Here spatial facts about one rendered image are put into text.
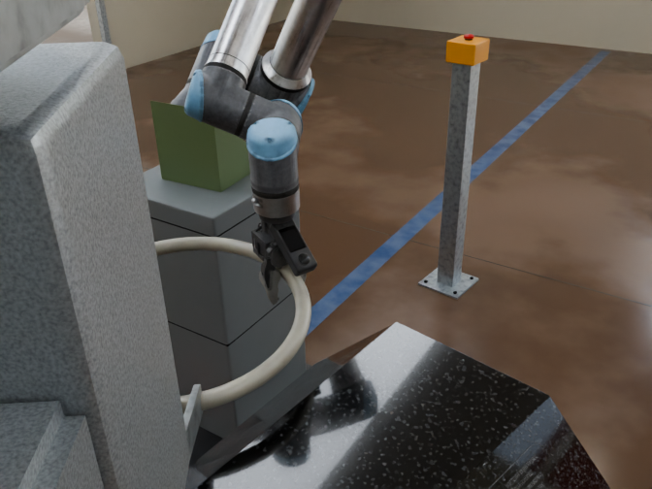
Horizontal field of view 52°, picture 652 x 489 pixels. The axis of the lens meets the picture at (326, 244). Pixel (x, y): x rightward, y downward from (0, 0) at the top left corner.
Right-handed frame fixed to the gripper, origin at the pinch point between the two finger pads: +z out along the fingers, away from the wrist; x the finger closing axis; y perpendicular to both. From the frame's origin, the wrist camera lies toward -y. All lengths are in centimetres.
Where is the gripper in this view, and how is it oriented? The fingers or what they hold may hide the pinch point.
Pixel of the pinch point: (287, 296)
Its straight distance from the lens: 140.6
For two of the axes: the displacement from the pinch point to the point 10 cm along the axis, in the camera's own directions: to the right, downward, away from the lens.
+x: -8.3, 3.2, -4.5
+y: -5.5, -4.5, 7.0
